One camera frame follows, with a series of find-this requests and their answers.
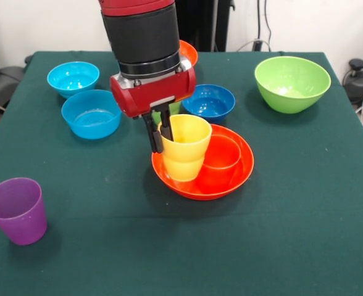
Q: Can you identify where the green plastic cup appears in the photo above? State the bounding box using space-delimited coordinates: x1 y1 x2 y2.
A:
152 100 183 124

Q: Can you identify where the orange plastic cup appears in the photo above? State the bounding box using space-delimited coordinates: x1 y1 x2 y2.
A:
196 134 242 194

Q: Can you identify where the dark blue plastic bowl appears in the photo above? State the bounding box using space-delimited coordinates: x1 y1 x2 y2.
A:
181 84 236 123

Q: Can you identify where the grey pedestal foot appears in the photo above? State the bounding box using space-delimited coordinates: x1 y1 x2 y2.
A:
341 58 363 104
0 66 27 105

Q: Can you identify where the dark green tablecloth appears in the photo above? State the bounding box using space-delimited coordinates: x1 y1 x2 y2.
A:
0 51 363 296

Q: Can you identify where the orange plastic bowl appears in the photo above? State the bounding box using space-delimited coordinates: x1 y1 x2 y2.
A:
151 123 256 201
178 39 199 67

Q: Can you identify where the black hanging wall cable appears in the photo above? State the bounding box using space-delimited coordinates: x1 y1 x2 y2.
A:
257 0 273 43

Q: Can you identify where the blue ribbed plastic bowl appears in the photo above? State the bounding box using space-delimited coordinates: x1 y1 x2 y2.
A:
61 89 122 140

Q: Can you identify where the green plastic bowl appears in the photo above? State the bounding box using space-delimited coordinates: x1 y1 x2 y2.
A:
254 55 332 114

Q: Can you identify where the light blue plastic bowl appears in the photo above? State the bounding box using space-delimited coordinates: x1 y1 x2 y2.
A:
47 61 101 99

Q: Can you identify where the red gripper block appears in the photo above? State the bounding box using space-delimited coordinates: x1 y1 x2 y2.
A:
109 58 197 154

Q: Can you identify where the yellow plastic cup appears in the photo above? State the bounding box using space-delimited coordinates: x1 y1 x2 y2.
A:
157 113 213 183

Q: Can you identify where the purple plastic cup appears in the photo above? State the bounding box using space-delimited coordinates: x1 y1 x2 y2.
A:
0 177 48 247

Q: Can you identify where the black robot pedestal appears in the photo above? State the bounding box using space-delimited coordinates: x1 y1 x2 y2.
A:
175 0 235 52

